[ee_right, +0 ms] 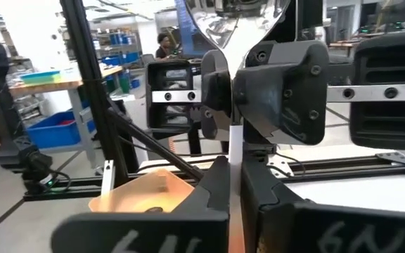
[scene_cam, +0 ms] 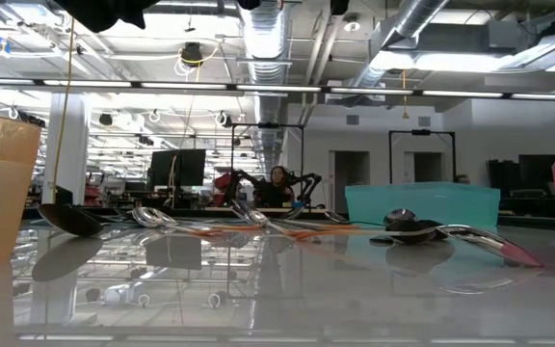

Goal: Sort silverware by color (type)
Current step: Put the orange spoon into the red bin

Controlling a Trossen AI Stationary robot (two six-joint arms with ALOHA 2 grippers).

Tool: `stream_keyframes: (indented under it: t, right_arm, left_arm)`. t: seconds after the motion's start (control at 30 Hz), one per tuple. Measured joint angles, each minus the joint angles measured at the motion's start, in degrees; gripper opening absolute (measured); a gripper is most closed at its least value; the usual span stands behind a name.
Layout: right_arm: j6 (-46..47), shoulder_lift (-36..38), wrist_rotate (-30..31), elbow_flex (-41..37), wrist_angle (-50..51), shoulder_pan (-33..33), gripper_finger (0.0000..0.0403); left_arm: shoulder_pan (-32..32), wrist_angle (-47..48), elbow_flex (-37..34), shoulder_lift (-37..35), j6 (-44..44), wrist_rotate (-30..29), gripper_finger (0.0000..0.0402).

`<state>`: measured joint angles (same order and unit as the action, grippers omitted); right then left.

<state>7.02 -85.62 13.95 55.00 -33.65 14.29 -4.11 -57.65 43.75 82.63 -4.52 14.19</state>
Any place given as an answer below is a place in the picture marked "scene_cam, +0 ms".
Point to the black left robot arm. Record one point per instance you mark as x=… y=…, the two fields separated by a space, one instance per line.
x=104 y=12

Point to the background black robot arm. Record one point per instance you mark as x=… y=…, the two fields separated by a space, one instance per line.
x=246 y=178
x=309 y=180

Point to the long ceiling light strip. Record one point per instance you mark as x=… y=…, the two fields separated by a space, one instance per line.
x=277 y=88

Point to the black monitor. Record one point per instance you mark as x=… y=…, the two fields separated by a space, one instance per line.
x=181 y=168

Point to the red chair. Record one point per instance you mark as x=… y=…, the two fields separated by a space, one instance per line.
x=222 y=185

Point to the person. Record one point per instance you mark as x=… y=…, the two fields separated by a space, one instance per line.
x=461 y=179
x=272 y=193

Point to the pile of spoons on table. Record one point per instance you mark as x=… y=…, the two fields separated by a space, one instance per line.
x=200 y=211

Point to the teal plastic tray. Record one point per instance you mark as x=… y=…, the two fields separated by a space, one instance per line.
x=427 y=202

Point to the white pillar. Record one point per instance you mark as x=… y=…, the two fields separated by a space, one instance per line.
x=77 y=144

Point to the dark cabinets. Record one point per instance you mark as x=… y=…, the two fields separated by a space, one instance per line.
x=537 y=173

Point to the ribbed silver ventilation duct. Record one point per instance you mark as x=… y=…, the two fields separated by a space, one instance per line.
x=265 y=38

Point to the black ceiling camera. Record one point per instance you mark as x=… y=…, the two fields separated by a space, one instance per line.
x=192 y=54

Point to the black frame stand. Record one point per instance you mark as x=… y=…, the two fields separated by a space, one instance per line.
x=422 y=131
x=268 y=125

